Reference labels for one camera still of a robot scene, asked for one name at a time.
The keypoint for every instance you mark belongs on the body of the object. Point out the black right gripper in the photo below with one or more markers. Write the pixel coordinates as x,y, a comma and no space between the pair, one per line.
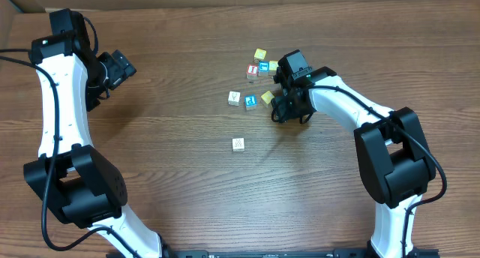
281,109

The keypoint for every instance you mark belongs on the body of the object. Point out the M letter wooden block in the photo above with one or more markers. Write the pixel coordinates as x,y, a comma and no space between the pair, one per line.
234,98

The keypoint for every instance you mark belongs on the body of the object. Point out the blue letter wooden block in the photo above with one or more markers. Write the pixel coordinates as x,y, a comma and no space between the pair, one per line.
263,68

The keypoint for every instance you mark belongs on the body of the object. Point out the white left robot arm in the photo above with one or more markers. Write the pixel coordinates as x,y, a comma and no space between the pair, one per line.
74,181

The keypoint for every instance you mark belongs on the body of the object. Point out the red I wooden block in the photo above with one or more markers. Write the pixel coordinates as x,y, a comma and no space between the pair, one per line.
252,72

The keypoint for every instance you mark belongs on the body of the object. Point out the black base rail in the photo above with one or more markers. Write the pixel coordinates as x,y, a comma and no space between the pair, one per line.
273,254

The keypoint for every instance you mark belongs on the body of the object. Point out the blue P wooden block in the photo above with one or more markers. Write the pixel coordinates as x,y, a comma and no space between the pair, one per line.
250,102

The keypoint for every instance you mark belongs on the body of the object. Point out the green letter wooden block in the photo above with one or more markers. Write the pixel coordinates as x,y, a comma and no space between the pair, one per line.
238,144

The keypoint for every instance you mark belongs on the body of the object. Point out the yellow back wooden block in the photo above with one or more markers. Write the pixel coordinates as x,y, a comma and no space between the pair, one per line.
259,55

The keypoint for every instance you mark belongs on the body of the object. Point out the yellow mushroom wooden block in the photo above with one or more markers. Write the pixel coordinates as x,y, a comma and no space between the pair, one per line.
267,98

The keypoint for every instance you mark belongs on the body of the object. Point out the yellow top middle block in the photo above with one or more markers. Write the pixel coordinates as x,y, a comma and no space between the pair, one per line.
272,68

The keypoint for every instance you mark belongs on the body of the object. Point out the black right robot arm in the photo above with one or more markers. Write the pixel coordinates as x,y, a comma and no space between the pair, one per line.
394,161

